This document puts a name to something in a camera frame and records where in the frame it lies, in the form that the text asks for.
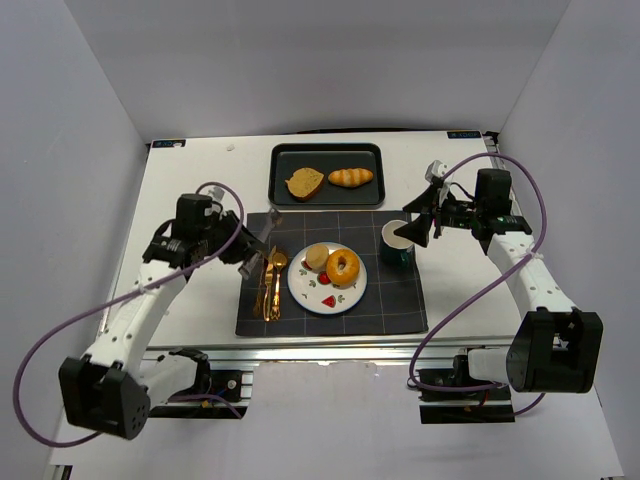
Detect gold fork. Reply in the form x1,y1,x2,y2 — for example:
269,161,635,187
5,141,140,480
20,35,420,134
252,256,268,318

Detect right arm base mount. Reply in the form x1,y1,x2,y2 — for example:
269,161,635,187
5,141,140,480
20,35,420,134
417,354,515,425

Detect blue table label sticker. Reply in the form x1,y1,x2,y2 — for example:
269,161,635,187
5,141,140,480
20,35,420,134
151,139,186,149

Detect brown bread slice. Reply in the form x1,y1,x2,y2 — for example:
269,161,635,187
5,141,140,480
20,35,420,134
285,167,325,202

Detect right blue table label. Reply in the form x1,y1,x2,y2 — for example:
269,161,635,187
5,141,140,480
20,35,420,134
447,130,482,139

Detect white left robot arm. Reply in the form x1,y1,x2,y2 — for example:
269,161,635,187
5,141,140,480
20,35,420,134
59,193,281,440

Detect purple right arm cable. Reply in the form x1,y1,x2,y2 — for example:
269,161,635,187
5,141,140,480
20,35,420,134
405,152,547,417

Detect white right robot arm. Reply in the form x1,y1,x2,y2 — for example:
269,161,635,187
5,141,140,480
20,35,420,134
395,161,603,393

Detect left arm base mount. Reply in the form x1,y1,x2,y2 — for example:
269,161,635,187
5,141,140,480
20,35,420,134
139,347,248,419

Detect small round bun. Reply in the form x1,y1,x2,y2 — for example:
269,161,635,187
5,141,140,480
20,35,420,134
305,243,330,271

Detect white watermelon pattern plate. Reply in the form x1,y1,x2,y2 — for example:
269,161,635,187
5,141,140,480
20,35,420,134
287,242,368,315

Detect striped long bread roll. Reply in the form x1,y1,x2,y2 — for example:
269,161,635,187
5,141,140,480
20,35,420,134
328,168,374,188

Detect gold knife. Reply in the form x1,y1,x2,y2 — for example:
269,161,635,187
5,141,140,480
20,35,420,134
263,246,277,322

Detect black baking tray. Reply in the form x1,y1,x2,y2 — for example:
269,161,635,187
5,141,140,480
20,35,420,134
268,143,386,210

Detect gold spoon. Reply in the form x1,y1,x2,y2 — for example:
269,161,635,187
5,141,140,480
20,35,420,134
269,250,288,321

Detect aluminium frame rail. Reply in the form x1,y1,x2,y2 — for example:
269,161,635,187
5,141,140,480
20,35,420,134
134,342,463,389

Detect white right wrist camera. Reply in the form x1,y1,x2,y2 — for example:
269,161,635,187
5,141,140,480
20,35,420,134
425,160,448,183

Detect orange glazed donut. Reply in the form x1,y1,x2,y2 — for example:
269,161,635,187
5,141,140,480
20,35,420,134
326,248,360,287

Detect green white mug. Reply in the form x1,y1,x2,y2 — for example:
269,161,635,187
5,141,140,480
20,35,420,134
379,220,414,269

